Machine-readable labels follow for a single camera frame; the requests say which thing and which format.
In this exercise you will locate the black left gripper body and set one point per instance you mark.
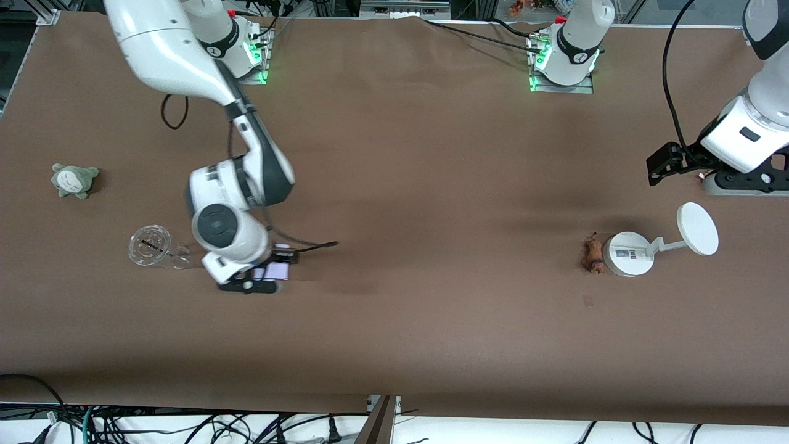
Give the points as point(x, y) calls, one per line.
point(689, 156)

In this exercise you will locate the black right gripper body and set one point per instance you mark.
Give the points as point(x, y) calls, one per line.
point(278, 257)

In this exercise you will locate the brown toy dog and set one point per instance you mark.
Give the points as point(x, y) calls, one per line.
point(594, 254)

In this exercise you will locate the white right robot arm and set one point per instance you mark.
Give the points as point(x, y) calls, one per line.
point(160, 49)

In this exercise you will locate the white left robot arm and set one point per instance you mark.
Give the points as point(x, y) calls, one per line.
point(752, 129)

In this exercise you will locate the white round desk lamp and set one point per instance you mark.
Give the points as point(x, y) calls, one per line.
point(629, 254)

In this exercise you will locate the clear glass cup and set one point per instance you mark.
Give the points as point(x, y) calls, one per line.
point(151, 246)

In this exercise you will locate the black power plug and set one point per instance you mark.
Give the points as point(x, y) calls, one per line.
point(334, 431)

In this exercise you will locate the metal table support beam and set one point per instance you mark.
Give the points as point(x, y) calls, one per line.
point(379, 422)

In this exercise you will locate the green plush toy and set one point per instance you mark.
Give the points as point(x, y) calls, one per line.
point(74, 180)

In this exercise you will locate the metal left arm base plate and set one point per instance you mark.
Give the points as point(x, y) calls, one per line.
point(561, 89)

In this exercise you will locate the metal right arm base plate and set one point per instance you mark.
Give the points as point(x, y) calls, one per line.
point(256, 77)

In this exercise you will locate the grey metal rail bracket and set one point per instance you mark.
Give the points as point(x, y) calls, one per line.
point(404, 7)

